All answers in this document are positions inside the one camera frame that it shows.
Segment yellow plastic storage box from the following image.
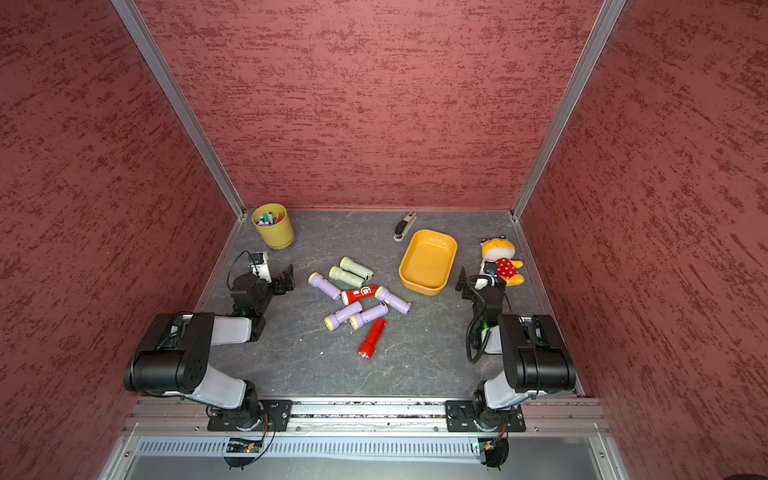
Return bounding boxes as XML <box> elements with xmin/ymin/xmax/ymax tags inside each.
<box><xmin>398</xmin><ymin>229</ymin><xmax>458</xmax><ymax>296</ymax></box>

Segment yellow-green pen cup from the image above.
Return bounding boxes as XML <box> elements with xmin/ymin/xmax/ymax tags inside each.
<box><xmin>251</xmin><ymin>203</ymin><xmax>295</xmax><ymax>250</ymax></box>

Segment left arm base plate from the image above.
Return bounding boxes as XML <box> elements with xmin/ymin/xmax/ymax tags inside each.
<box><xmin>207</xmin><ymin>399</ymin><xmax>294</xmax><ymax>434</ymax></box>

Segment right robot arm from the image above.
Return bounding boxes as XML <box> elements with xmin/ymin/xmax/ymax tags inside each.
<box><xmin>446</xmin><ymin>271</ymin><xmax>577</xmax><ymax>433</ymax></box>

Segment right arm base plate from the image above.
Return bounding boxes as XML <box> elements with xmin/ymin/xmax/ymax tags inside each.
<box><xmin>445</xmin><ymin>400</ymin><xmax>526</xmax><ymax>434</ymax></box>

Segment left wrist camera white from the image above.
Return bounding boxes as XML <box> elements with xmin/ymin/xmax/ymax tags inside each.
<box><xmin>249</xmin><ymin>252</ymin><xmax>272</xmax><ymax>283</ymax></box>

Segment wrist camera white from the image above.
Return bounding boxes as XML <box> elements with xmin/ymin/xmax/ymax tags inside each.
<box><xmin>475</xmin><ymin>259</ymin><xmax>499</xmax><ymax>290</ymax></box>
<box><xmin>249</xmin><ymin>252</ymin><xmax>272</xmax><ymax>283</ymax></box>

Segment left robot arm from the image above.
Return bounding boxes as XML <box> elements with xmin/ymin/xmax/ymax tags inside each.
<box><xmin>123</xmin><ymin>265</ymin><xmax>295</xmax><ymax>432</ymax></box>

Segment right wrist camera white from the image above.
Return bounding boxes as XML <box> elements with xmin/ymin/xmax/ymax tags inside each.
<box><xmin>475</xmin><ymin>259</ymin><xmax>499</xmax><ymax>290</ymax></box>

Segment yellow plush toy red dress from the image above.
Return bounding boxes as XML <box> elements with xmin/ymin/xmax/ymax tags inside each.
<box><xmin>480</xmin><ymin>235</ymin><xmax>525</xmax><ymax>287</ymax></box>

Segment green flashlight rear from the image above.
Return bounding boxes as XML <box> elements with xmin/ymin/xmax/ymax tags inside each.
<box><xmin>340</xmin><ymin>257</ymin><xmax>374</xmax><ymax>281</ymax></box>

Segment red white flashlight logo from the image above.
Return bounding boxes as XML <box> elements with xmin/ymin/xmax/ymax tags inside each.
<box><xmin>341</xmin><ymin>285</ymin><xmax>378</xmax><ymax>305</ymax></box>

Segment aluminium front rail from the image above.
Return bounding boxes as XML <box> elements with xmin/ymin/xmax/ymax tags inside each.
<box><xmin>121</xmin><ymin>396</ymin><xmax>613</xmax><ymax>438</ymax></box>

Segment grey black stapler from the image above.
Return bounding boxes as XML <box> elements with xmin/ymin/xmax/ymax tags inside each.
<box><xmin>393</xmin><ymin>211</ymin><xmax>417</xmax><ymax>242</ymax></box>

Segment purple flashlight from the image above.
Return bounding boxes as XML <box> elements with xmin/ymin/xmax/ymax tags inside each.
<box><xmin>308</xmin><ymin>272</ymin><xmax>342</xmax><ymax>301</ymax></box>
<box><xmin>349</xmin><ymin>302</ymin><xmax>389</xmax><ymax>330</ymax></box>
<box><xmin>324</xmin><ymin>301</ymin><xmax>363</xmax><ymax>331</ymax></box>
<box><xmin>374</xmin><ymin>286</ymin><xmax>411</xmax><ymax>315</ymax></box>

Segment all red flashlight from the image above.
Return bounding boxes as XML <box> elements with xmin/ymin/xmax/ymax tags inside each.
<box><xmin>358</xmin><ymin>318</ymin><xmax>387</xmax><ymax>360</ymax></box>

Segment green flashlight front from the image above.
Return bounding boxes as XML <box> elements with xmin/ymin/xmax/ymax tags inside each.
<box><xmin>329</xmin><ymin>266</ymin><xmax>365</xmax><ymax>289</ymax></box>

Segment green flashlight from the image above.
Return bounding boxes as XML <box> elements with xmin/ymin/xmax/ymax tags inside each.
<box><xmin>340</xmin><ymin>257</ymin><xmax>374</xmax><ymax>281</ymax></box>
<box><xmin>329</xmin><ymin>266</ymin><xmax>365</xmax><ymax>289</ymax></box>

